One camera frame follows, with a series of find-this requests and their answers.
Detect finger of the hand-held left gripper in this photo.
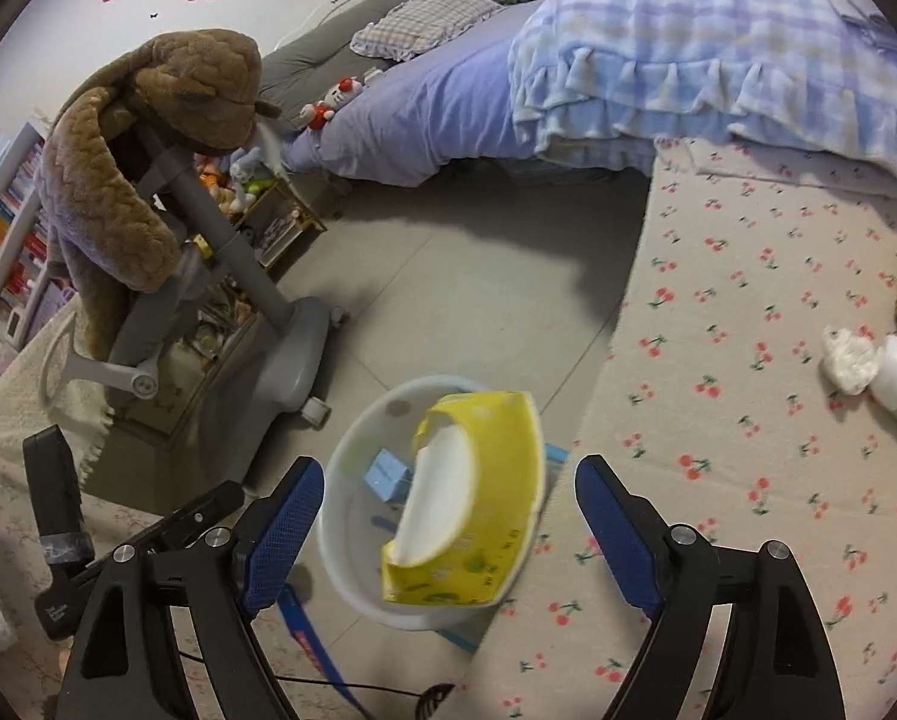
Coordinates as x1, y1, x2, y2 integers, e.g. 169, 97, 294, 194
92, 480, 247, 578

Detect bed with purple sheet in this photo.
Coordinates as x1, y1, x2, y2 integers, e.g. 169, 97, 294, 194
281, 0, 548, 187

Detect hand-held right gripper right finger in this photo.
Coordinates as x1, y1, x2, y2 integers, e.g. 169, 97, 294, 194
574, 454, 847, 720

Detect wooden toy shelf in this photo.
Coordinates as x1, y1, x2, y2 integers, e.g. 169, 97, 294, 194
230, 176, 328, 267

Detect light blue box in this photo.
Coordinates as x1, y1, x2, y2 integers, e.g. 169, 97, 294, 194
364, 450, 417, 503

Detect white bookshelf with books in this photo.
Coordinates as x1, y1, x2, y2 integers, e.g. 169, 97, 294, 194
0, 120, 76, 352

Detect brown quilted coat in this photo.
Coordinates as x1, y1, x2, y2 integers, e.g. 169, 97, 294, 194
34, 28, 283, 361

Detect grey wheeled chair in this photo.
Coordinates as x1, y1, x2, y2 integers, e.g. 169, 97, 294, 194
39, 120, 348, 432

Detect checked pillow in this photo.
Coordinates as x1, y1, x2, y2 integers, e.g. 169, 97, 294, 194
350, 0, 505, 61

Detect white spotted waste bin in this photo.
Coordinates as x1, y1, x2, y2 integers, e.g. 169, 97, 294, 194
323, 373, 547, 632

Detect white and red cat plush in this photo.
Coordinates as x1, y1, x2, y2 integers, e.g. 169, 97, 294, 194
299, 75, 365, 132

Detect small white crumpled tissue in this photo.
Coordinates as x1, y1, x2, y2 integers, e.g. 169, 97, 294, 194
821, 325, 880, 395

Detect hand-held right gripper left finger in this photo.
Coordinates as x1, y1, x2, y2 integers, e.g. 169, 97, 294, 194
56, 456, 326, 720

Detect cluttered storage crate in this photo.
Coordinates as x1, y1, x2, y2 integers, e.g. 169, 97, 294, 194
122, 292, 263, 436

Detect striped slipper with bow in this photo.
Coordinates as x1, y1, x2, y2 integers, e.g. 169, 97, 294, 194
416, 681, 457, 718

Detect floral cream cloth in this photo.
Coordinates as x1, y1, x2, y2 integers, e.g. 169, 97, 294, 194
0, 307, 284, 720

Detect blue checked ruffled quilt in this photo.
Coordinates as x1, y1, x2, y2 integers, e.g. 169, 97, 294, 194
509, 0, 897, 200

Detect cherry print tablecloth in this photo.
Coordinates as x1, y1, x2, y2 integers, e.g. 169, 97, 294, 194
433, 136, 897, 720

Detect black cable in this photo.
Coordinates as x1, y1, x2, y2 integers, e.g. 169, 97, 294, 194
170, 645, 434, 700

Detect yellow tissue box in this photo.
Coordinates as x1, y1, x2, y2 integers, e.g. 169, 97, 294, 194
380, 388, 547, 607

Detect grey bed headboard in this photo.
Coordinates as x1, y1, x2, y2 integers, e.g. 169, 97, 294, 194
257, 0, 511, 137

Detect pile of small toys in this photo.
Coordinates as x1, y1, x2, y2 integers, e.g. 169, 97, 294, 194
193, 146, 278, 215

